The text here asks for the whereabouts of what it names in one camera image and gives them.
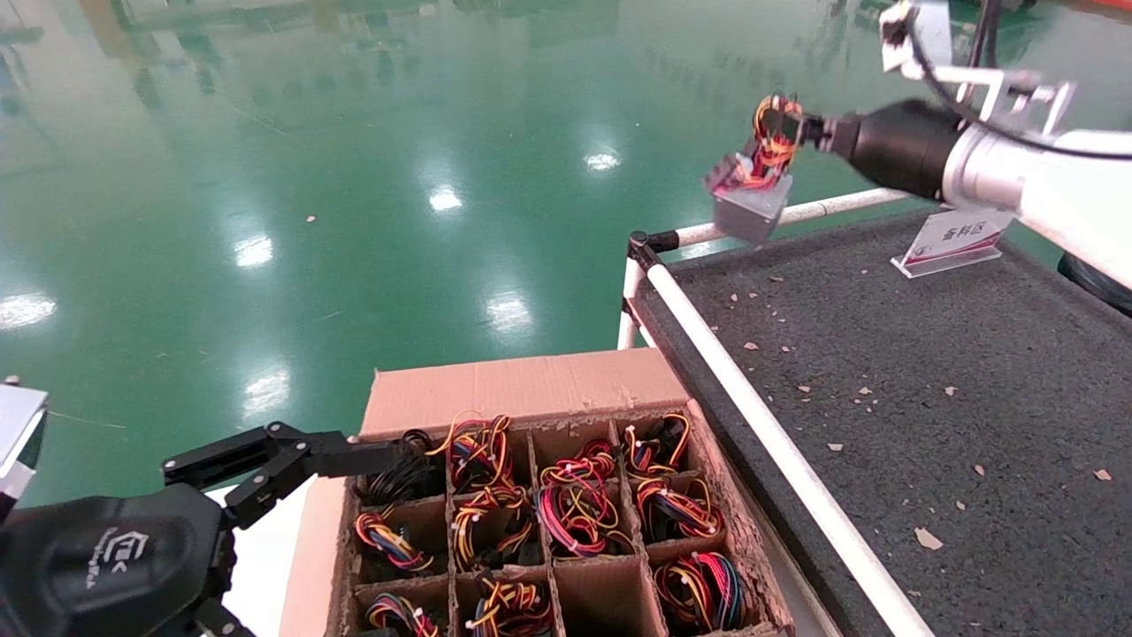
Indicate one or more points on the black felt work table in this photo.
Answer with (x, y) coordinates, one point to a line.
(929, 398)

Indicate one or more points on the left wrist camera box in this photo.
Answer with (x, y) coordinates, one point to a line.
(18, 433)

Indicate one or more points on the acrylic sign with red print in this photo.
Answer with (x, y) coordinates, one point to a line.
(951, 239)

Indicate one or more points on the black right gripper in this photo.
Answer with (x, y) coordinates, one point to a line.
(893, 146)

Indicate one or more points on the divided brown cardboard box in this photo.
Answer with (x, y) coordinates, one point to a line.
(495, 385)

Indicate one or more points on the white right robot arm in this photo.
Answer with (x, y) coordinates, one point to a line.
(1061, 186)

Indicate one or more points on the silver camera mount bracket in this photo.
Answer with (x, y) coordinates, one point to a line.
(999, 88)

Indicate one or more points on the short white leg tube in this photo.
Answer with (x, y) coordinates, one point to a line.
(631, 301)

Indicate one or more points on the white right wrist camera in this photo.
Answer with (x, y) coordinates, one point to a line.
(920, 35)

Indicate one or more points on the long white rail tube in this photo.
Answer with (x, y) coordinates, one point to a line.
(761, 418)

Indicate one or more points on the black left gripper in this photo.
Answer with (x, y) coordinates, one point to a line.
(88, 566)

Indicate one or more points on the black tube connector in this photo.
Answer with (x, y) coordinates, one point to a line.
(646, 246)

